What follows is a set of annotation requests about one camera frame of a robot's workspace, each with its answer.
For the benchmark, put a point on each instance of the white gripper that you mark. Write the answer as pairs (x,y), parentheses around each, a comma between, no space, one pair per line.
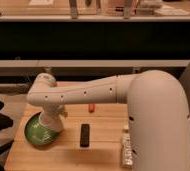
(50,117)

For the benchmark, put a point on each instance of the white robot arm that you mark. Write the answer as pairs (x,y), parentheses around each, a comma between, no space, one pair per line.
(159,116)

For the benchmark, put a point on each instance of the green ceramic bowl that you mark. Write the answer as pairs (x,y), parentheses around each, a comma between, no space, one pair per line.
(38,135)

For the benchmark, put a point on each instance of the black rectangular bar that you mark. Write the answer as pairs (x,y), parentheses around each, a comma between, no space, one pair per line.
(85,135)

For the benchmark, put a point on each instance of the small orange object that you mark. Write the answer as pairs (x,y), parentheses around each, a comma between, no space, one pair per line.
(91,108)

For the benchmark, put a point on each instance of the white packet at table edge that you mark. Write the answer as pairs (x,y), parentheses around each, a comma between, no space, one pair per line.
(126,151)

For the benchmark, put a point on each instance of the long wooden shelf rail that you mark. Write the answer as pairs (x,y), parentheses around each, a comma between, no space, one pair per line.
(92,63)

